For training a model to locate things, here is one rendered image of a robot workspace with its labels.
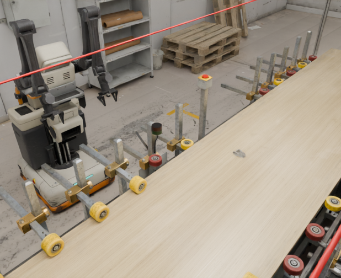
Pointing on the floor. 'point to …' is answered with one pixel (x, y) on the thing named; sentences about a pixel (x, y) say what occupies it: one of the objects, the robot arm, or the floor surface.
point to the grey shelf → (121, 57)
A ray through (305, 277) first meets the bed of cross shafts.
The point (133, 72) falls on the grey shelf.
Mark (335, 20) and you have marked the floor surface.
